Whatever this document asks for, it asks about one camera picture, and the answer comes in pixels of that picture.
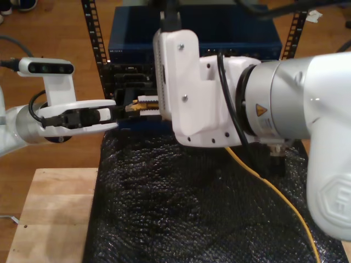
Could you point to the blue base board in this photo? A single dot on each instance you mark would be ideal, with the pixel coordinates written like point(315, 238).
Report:
point(142, 126)

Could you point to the black rack shelf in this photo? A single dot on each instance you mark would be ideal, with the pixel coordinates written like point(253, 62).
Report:
point(123, 94)

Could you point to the black rack server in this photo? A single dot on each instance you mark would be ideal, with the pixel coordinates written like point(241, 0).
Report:
point(129, 74)

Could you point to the crumpled white paper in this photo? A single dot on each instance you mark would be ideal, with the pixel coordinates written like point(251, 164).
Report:
point(314, 17)

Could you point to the black bubble wrap mat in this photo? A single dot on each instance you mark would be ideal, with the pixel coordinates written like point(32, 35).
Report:
point(164, 205)

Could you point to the small dark floor object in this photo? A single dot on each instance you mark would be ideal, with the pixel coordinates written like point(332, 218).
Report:
point(348, 24)

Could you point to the black perforated rack post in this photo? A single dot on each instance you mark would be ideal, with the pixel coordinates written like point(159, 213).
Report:
point(94, 30)
point(292, 35)

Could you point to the blue network switch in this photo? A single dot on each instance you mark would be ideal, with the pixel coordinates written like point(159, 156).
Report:
point(131, 30)

